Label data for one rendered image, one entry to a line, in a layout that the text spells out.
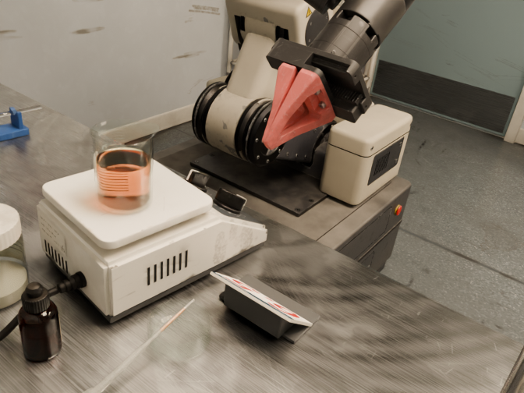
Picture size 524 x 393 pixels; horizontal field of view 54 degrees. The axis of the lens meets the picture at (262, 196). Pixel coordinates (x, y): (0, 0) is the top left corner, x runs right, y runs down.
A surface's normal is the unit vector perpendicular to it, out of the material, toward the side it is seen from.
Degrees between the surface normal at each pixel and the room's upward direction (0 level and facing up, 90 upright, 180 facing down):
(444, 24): 90
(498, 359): 0
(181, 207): 0
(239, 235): 90
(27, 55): 90
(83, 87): 90
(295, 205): 0
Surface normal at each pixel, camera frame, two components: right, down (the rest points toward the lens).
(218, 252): 0.70, 0.42
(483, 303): 0.11, -0.86
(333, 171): -0.60, 0.35
